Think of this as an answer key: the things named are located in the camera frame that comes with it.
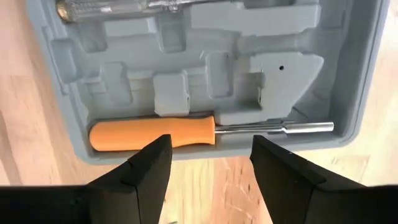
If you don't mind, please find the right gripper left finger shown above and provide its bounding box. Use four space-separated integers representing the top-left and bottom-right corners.
0 134 173 224

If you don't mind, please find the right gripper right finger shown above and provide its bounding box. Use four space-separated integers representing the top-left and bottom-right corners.
250 135 398 224

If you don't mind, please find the orange handled screwdriver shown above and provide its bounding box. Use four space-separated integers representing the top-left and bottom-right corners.
89 115 335 152

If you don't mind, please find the grey plastic tool case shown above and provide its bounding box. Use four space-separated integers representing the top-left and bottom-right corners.
26 0 391 166

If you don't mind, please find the clear handled tester screwdriver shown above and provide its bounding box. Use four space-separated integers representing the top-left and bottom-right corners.
55 0 246 24

